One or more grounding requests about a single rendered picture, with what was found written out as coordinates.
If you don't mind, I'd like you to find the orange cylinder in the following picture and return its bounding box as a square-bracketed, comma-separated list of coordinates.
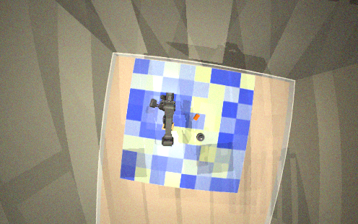
[193, 114, 199, 121]

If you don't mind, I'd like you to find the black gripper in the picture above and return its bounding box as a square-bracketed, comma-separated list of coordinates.
[149, 98, 163, 111]

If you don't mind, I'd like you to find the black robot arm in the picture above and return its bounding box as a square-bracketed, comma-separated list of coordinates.
[160, 92, 175, 146]

